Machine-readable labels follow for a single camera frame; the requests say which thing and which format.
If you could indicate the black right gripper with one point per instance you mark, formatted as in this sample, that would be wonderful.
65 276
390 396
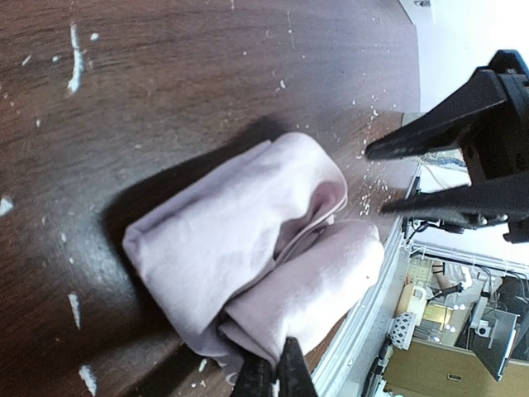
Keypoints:
492 110

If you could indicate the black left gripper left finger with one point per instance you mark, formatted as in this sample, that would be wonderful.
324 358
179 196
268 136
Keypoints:
255 379

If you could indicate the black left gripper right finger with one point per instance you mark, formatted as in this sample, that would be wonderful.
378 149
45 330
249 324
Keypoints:
293 375

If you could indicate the pink and cream underwear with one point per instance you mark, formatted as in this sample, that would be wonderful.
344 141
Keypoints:
251 254

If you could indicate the small white bone-shaped scrap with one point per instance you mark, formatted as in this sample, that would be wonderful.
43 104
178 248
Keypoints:
78 67

